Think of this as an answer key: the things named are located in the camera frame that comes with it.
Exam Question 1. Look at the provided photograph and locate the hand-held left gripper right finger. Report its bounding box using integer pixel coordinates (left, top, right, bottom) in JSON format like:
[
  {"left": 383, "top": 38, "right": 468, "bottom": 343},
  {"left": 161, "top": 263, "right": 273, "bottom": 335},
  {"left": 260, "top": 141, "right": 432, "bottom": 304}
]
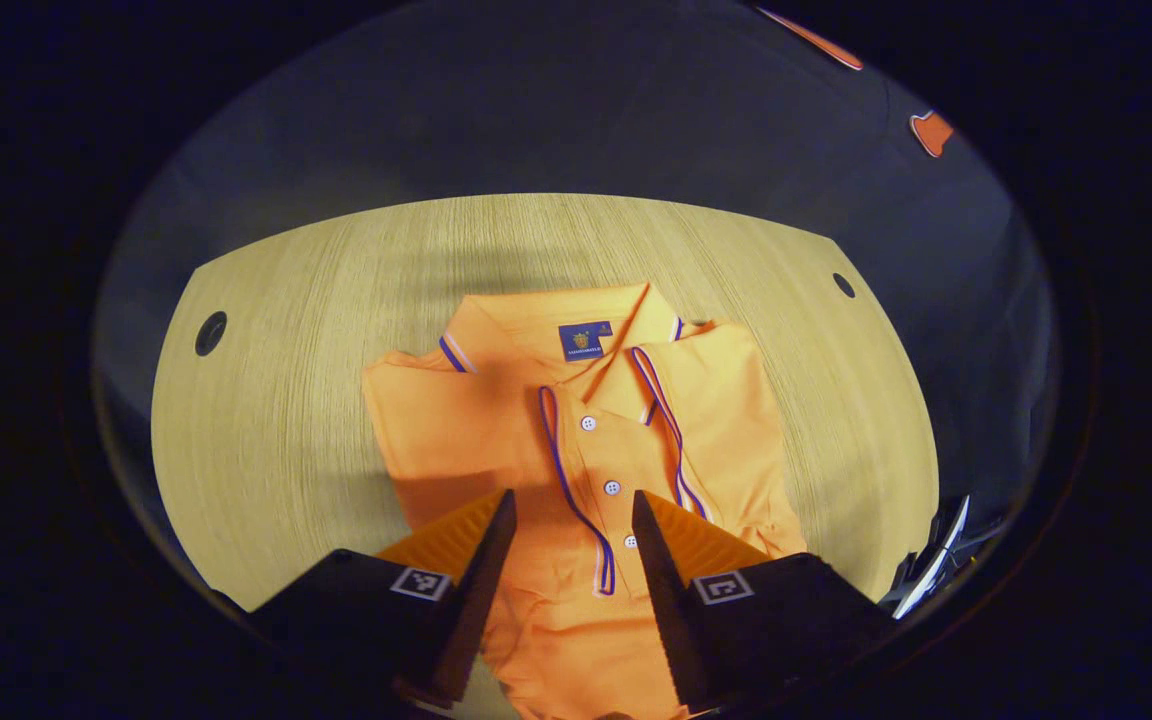
[{"left": 631, "top": 489, "right": 899, "bottom": 714}]

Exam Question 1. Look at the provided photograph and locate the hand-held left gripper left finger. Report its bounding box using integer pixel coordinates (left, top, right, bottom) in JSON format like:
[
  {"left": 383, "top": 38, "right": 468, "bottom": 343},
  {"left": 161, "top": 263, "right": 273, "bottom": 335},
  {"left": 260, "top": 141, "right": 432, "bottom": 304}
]
[{"left": 244, "top": 488, "right": 519, "bottom": 711}]

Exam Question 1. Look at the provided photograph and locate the orange T-shirt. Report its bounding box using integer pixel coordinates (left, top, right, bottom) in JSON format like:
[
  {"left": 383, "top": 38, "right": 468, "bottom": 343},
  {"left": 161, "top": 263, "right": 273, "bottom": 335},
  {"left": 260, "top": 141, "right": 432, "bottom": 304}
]
[{"left": 361, "top": 282, "right": 809, "bottom": 720}]

